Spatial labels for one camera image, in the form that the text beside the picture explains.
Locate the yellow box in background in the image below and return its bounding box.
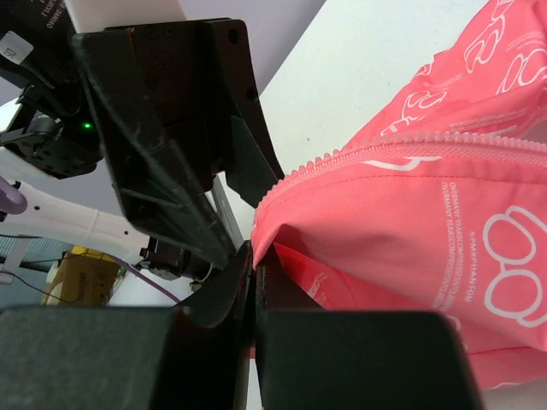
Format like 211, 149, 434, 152
41, 246, 123, 307

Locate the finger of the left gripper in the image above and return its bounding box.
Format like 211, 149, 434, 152
201, 18, 284, 208
72, 32, 235, 269

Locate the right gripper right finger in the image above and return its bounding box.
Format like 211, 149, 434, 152
256, 263, 483, 409

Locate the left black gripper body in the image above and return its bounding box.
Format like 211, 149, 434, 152
0, 0, 262, 191

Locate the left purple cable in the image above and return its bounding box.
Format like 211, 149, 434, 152
0, 177, 183, 307

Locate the pink hooded kids jacket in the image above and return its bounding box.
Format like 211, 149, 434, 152
250, 1, 546, 390

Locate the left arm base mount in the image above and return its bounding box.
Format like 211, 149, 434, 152
138, 237, 215, 283

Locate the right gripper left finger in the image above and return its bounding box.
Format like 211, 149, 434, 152
1, 243, 252, 409

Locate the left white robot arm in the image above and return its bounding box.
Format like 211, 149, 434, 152
1, 1, 283, 279

